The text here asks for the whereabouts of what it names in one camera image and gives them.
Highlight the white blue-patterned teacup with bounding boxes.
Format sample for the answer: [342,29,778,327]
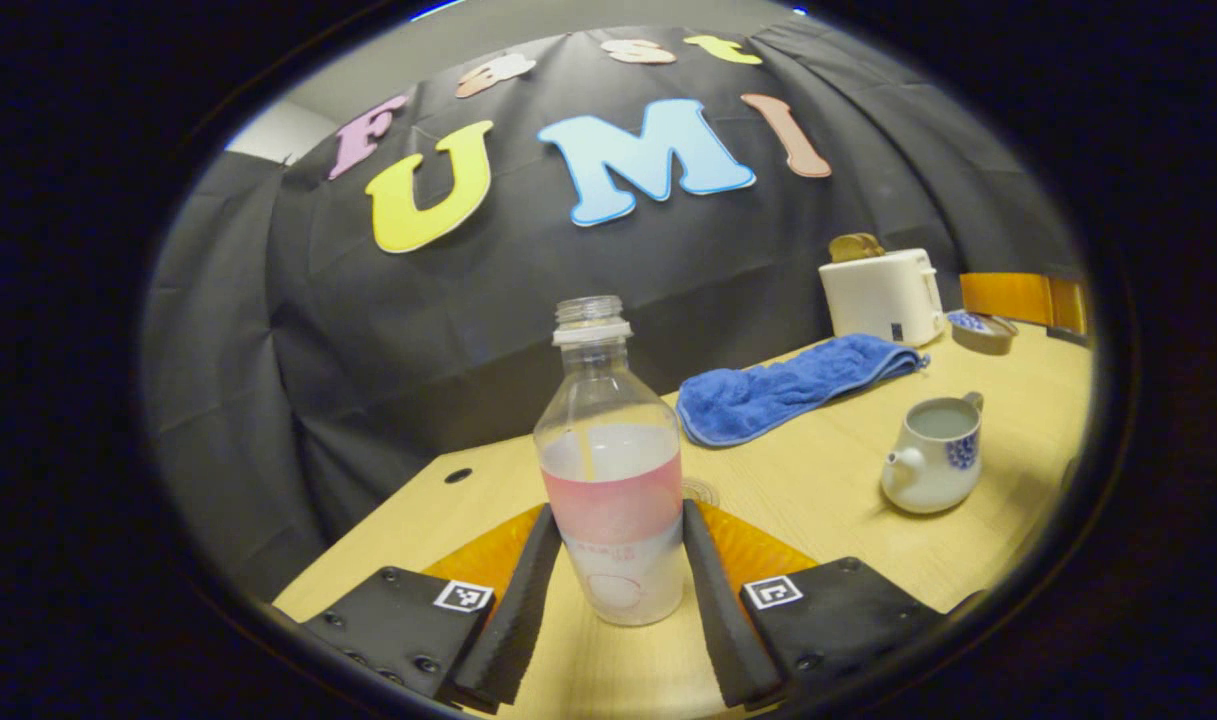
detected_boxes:
[880,391,986,515]

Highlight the brown bread slice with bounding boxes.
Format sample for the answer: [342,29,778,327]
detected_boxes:
[828,232,886,264]

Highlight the blue folded towel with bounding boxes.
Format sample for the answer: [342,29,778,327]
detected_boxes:
[675,333,931,448]

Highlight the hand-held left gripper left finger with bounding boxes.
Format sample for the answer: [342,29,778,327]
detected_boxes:
[300,503,563,714]

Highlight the white toaster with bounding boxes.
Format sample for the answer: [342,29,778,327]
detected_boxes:
[818,248,947,348]

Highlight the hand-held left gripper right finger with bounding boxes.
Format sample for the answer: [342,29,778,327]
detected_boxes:
[681,498,949,710]

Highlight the clear plastic water bottle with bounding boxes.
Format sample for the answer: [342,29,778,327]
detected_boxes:
[533,295,687,628]

